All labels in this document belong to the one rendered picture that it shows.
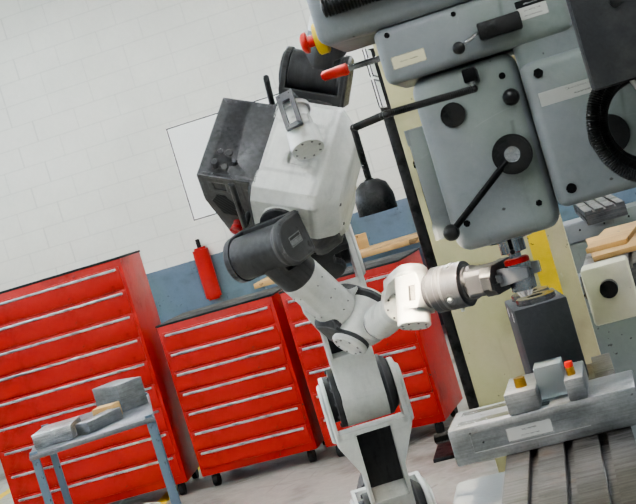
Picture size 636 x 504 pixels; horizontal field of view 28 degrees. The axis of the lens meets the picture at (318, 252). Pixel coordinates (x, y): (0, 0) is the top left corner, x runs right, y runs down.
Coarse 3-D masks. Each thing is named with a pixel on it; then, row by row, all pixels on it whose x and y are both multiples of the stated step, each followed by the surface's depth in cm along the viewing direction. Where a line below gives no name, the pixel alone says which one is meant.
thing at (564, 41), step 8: (560, 32) 214; (568, 32) 214; (536, 40) 215; (544, 40) 215; (552, 40) 215; (560, 40) 214; (568, 40) 214; (576, 40) 214; (520, 48) 216; (528, 48) 216; (536, 48) 215; (544, 48) 215; (552, 48) 215; (560, 48) 215; (568, 48) 214; (520, 56) 216; (528, 56) 216; (536, 56) 215; (544, 56) 215; (520, 64) 217
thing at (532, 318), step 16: (544, 288) 288; (512, 304) 288; (528, 304) 278; (544, 304) 276; (560, 304) 276; (512, 320) 288; (528, 320) 276; (544, 320) 276; (560, 320) 276; (528, 336) 276; (544, 336) 276; (560, 336) 276; (576, 336) 276; (528, 352) 277; (544, 352) 276; (560, 352) 276; (576, 352) 276; (528, 368) 282
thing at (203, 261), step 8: (200, 248) 1162; (200, 256) 1160; (208, 256) 1163; (200, 264) 1161; (208, 264) 1162; (200, 272) 1163; (208, 272) 1161; (208, 280) 1161; (216, 280) 1165; (208, 288) 1162; (216, 288) 1163; (208, 296) 1163; (216, 296) 1162
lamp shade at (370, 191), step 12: (372, 180) 224; (384, 180) 225; (360, 192) 223; (372, 192) 222; (384, 192) 223; (360, 204) 223; (372, 204) 222; (384, 204) 222; (396, 204) 224; (360, 216) 224
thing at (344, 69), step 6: (366, 60) 241; (372, 60) 241; (378, 60) 241; (336, 66) 242; (342, 66) 241; (348, 66) 242; (354, 66) 241; (360, 66) 241; (324, 72) 242; (330, 72) 242; (336, 72) 242; (342, 72) 242; (348, 72) 242; (324, 78) 242; (330, 78) 243
